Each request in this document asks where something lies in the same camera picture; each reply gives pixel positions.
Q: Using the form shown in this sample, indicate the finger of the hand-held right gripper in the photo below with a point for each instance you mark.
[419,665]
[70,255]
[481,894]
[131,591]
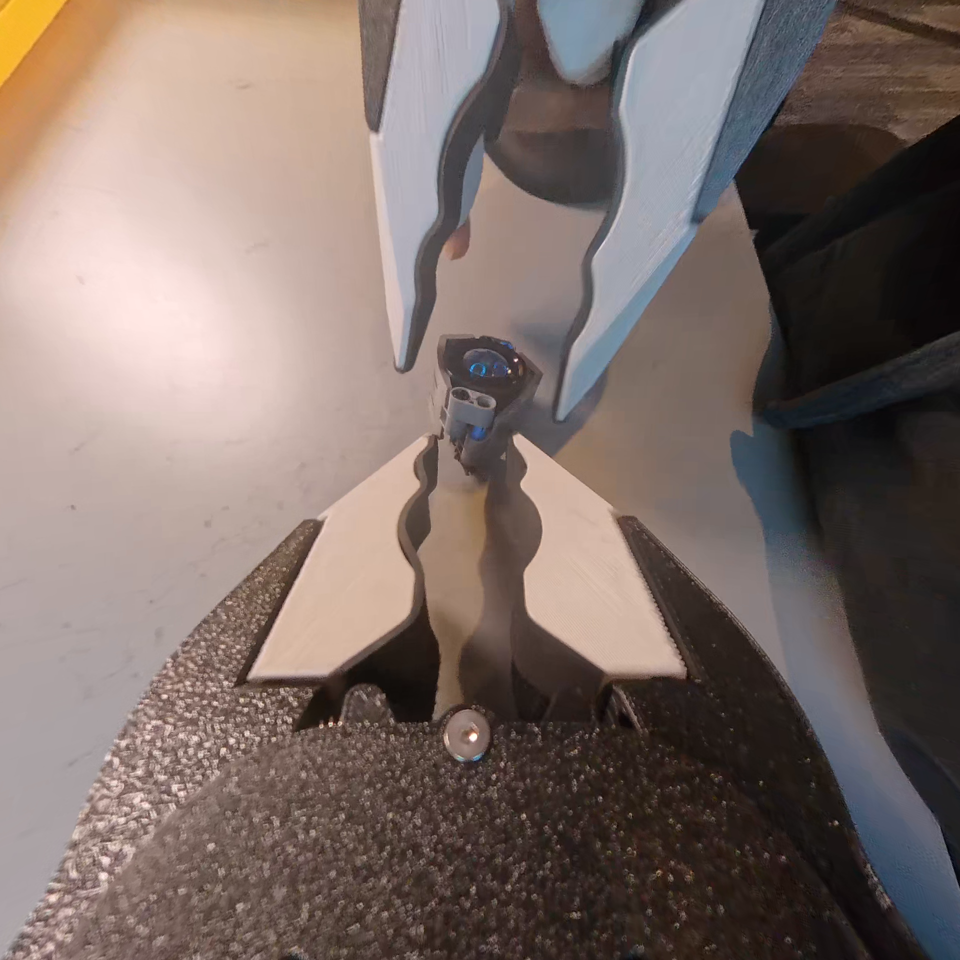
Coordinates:
[667,150]
[420,112]

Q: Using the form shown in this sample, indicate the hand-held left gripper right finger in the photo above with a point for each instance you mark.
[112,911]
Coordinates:
[600,600]

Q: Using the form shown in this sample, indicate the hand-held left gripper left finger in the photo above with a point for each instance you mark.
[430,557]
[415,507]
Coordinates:
[345,600]

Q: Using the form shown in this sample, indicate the grey curved toy panel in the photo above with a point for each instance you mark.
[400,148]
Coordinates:
[471,403]

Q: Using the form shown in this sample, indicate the black toy lens assembly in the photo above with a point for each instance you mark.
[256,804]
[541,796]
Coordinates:
[484,367]

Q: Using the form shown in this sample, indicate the person's right hand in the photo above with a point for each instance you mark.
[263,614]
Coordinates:
[555,150]

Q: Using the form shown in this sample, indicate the person's black hoodie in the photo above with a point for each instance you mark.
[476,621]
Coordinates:
[885,525]

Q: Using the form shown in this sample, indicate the yellow storage bin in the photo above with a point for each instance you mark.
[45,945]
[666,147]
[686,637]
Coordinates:
[22,30]

